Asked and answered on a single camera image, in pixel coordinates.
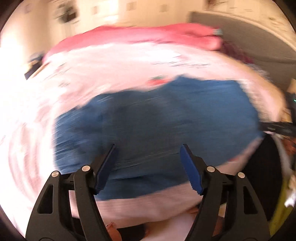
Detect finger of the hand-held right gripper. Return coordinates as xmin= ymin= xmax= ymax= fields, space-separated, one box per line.
xmin=259 ymin=120 xmax=296 ymax=137

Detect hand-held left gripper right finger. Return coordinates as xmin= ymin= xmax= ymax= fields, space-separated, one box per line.
xmin=180 ymin=144 xmax=271 ymax=241

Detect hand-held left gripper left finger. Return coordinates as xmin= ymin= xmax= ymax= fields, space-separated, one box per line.
xmin=25 ymin=144 xmax=116 ymax=241

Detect blue denim pants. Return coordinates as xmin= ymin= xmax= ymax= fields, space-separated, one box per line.
xmin=53 ymin=76 xmax=265 ymax=200

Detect person's left hand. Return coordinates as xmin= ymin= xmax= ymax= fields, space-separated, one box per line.
xmin=105 ymin=221 xmax=122 ymax=241

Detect blue floral cloth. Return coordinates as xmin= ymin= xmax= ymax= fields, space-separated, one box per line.
xmin=252 ymin=65 xmax=270 ymax=79

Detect black cloth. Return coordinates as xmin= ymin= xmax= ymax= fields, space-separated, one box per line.
xmin=231 ymin=134 xmax=283 ymax=220

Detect grey quilted headboard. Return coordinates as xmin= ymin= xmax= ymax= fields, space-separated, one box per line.
xmin=187 ymin=10 xmax=296 ymax=91

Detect striped maroon pillow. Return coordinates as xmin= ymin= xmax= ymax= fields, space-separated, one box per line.
xmin=222 ymin=43 xmax=252 ymax=64

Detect yellow-green cloth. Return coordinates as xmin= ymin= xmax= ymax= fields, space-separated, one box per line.
xmin=268 ymin=181 xmax=296 ymax=232

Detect pink strawberry print bedsheet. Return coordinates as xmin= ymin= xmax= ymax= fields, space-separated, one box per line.
xmin=0 ymin=42 xmax=287 ymax=232

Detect dark floral cloth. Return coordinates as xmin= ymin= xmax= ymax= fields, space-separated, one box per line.
xmin=24 ymin=53 xmax=45 ymax=80

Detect pink quilt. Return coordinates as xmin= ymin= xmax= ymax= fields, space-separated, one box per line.
xmin=44 ymin=23 xmax=223 ymax=61

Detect black hanging bag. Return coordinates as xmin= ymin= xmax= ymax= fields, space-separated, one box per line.
xmin=55 ymin=5 xmax=77 ymax=23

